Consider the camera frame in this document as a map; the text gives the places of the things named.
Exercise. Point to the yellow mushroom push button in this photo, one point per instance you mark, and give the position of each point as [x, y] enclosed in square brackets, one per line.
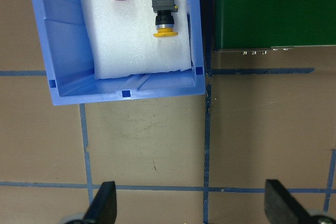
[164, 21]

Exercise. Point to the green conveyor belt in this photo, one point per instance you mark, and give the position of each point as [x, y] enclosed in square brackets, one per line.
[249, 24]

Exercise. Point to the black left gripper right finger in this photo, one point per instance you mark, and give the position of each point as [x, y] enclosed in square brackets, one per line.
[281, 207]

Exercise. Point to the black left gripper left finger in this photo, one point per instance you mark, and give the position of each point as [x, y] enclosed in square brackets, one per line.
[103, 208]

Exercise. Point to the white foam pad left bin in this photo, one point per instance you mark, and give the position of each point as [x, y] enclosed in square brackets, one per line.
[121, 34]

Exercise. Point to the blue plastic bin left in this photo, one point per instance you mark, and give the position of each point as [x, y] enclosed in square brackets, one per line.
[68, 59]

